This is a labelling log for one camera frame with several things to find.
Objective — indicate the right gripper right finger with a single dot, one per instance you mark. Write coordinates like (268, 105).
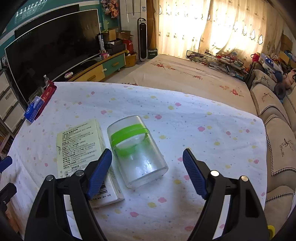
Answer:
(245, 218)

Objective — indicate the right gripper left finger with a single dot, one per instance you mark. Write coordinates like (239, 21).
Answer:
(48, 217)

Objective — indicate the yellow rim trash bin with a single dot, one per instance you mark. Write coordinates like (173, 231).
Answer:
(271, 231)

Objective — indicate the white drawer unit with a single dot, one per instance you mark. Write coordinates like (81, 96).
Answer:
(12, 112)

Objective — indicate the pale yellow paper box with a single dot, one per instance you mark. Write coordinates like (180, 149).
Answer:
(76, 148)

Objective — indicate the floral white tablecloth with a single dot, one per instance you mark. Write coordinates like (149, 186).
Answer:
(228, 140)

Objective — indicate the blue tissue pack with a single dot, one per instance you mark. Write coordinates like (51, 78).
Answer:
(33, 109)

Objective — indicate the red flat packet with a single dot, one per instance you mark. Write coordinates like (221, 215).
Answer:
(46, 96)

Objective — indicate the clear jar green band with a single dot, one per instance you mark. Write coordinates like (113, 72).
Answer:
(138, 157)

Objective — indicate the beige sofa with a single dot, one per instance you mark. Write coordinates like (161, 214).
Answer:
(275, 105)

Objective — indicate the clear water bottle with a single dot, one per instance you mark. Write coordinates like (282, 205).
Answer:
(46, 80)

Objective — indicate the pile of plush toys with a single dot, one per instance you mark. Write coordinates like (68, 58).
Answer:
(273, 77)

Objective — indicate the yellow green tv cabinet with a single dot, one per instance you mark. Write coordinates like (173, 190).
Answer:
(102, 69)

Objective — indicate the large curved television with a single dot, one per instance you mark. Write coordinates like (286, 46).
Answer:
(51, 49)

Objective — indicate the beige floral bed mat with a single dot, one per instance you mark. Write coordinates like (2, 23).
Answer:
(172, 73)

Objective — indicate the cream window curtains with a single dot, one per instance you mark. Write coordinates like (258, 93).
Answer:
(241, 28)

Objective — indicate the artificial flower decoration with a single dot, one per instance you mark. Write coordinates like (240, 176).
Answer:
(111, 7)

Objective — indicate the black tower fan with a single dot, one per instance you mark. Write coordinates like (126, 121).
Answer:
(142, 39)

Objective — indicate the white standing air conditioner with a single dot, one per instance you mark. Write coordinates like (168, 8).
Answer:
(130, 11)

